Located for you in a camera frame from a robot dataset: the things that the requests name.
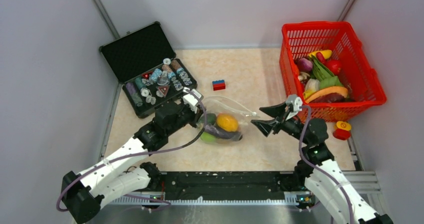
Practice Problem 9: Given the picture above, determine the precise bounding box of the dark green toy vegetable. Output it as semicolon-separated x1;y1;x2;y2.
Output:
197;113;217;125

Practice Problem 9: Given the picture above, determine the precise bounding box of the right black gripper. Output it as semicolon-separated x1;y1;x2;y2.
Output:
251;100;311;145

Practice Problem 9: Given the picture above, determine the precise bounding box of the yellow toy pepper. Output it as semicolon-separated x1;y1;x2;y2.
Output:
307;49;333;59

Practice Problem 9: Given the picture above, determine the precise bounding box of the red plastic basket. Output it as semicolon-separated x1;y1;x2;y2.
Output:
279;21;387;122

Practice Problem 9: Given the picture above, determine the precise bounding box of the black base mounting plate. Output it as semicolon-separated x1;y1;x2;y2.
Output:
129;171;327;202

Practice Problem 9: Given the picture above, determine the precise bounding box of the red yellow emergency button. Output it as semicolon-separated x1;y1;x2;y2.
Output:
332;121;352;140

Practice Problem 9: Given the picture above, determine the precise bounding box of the aluminium frame rail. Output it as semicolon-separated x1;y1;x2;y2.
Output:
71;171;382;206

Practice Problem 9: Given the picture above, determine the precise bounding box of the toy ham slice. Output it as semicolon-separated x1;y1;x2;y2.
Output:
304;86;348;104

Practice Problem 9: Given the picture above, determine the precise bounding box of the red blue toy brick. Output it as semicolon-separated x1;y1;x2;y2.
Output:
212;80;226;91

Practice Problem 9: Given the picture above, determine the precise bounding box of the purple toy eggplant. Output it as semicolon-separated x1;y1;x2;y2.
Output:
204;124;243;141

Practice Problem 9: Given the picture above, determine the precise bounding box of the clear zip top bag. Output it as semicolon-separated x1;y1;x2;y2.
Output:
196;96;259;144

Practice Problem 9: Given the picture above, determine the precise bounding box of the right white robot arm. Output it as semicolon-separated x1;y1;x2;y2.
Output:
251;94;393;224

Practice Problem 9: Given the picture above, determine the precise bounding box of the green toy leaf vegetable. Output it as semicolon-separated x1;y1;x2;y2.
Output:
310;56;344;89

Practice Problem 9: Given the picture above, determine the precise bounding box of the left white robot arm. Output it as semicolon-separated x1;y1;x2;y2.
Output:
56;87;206;224

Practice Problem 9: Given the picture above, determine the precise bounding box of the green toy apple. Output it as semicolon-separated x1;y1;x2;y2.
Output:
200;132;218;144

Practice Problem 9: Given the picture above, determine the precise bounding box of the red toy tomato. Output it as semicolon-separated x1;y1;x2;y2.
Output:
325;60;342;76

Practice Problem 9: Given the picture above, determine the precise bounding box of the pink toy onion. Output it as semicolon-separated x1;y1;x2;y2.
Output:
296;58;313;72

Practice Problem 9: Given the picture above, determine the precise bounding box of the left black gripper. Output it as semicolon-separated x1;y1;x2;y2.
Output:
166;97;207;136

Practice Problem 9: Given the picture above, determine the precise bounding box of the red toy chili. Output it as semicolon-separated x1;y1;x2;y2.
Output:
315;52;327;64

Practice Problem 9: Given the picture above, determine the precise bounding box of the black poker chip case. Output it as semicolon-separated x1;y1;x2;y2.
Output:
99;21;198;118

